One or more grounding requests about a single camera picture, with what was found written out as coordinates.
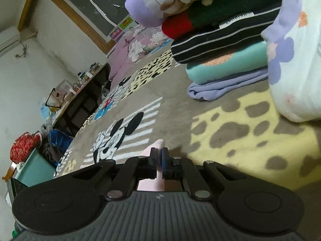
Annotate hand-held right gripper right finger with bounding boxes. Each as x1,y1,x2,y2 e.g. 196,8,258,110
162,147,239,202

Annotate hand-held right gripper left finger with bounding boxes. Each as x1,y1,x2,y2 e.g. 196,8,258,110
82,148,158,202

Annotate pink printed garment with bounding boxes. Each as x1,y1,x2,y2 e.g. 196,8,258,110
137,138,166,192

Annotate cartoon printed blanket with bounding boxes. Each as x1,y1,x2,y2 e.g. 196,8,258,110
54,48,321,196

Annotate folded lavender garment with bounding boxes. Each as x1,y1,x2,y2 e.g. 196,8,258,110
188,67,271,102

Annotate blue bag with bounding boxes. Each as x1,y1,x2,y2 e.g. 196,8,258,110
48,129,74,154

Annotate dark cluttered desk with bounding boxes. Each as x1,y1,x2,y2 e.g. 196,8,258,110
52,62,111,131

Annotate folded teal garment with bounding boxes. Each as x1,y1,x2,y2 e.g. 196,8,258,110
185,41,269,85

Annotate teal storage box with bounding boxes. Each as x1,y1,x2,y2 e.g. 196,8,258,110
18,148,58,188

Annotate purple floral quilt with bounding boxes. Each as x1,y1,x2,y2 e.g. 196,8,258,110
108,26,174,81

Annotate black desk lamp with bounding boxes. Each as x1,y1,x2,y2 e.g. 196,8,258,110
45,87,63,109

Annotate folded black striped garment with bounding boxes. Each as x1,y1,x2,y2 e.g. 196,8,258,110
171,4,282,65

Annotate red patterned cloth bundle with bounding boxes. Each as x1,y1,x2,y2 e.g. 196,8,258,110
9,131,44,164

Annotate colourful alphabet foam mat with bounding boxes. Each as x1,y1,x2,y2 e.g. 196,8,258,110
109,14,138,41

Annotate folded red green sweater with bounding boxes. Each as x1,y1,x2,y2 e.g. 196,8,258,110
162,0,285,40

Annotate white floral fleece pajama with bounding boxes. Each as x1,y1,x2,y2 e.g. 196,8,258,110
260,0,321,123

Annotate wooden framed window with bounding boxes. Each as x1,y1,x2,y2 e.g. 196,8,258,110
17,0,142,54

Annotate white air conditioner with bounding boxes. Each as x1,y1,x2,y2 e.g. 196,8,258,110
0,26,21,57

